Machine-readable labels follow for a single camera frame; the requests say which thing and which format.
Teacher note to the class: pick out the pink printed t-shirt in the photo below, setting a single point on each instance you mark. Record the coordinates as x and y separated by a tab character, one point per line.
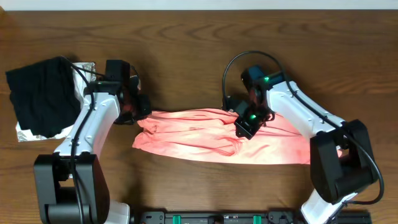
209	135

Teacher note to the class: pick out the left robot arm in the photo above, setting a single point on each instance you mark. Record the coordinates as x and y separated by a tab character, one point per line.
70	183

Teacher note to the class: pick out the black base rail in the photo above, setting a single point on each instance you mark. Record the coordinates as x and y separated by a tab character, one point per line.
271	217

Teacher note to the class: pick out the white patterned folded garment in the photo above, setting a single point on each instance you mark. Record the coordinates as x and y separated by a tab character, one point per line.
80	85

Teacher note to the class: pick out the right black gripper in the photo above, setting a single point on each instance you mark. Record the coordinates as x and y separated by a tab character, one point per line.
249	130

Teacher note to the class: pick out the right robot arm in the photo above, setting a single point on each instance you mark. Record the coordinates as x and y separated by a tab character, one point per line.
341	157

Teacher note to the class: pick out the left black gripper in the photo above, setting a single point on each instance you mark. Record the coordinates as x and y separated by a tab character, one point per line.
143	112

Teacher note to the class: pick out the folded black garment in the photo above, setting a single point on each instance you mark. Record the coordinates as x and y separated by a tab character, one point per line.
43	96

